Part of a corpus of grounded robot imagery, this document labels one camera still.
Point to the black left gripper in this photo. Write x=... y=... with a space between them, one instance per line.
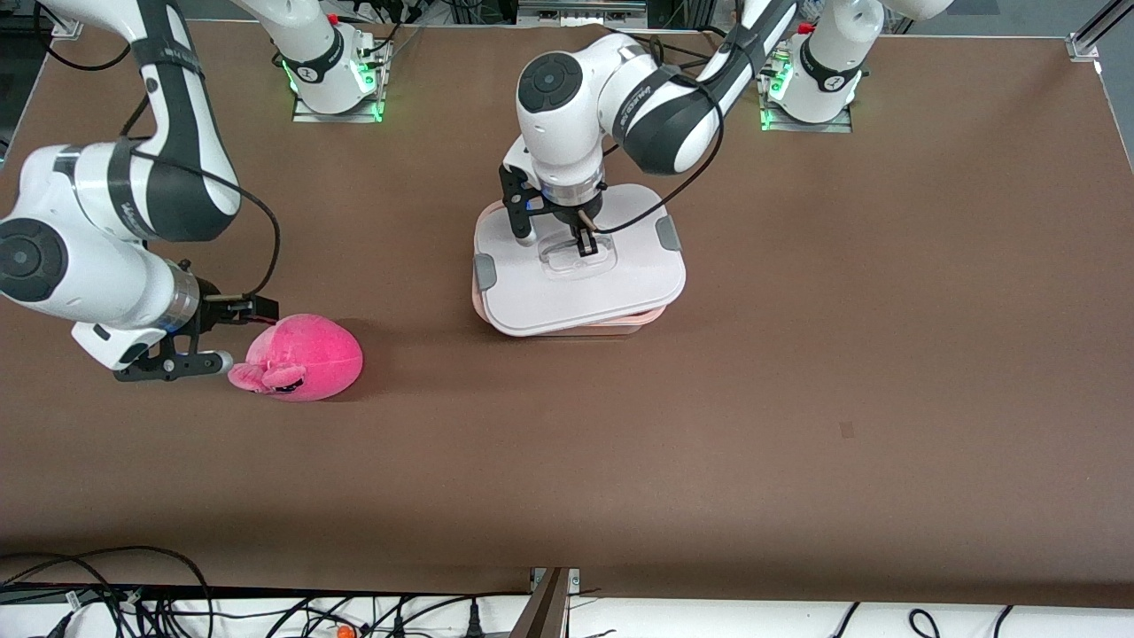
x=570 y=215

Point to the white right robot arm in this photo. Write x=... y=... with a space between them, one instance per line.
x=177 y=133

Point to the aluminium frame corner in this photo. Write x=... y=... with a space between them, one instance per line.
x=1083 y=44

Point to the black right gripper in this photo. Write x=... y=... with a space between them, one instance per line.
x=211 y=301

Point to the white box lid grey clips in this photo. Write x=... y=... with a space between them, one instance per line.
x=567 y=306

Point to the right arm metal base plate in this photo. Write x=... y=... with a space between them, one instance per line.
x=354 y=115

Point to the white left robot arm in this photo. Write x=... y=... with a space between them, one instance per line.
x=567 y=115

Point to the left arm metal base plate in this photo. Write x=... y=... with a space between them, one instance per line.
x=833 y=128

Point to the pink plush toy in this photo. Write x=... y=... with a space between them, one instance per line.
x=310 y=354

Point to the aluminium rail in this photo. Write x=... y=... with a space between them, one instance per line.
x=576 y=13

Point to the aluminium profile post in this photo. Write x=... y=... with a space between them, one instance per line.
x=545 y=611

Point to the black power plug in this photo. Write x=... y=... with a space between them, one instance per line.
x=474 y=622

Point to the pink plastic box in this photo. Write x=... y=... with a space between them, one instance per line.
x=620 y=324

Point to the small metal corner bracket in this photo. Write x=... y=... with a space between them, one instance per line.
x=69 y=28

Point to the brown table mat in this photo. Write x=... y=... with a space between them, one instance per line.
x=709 y=443

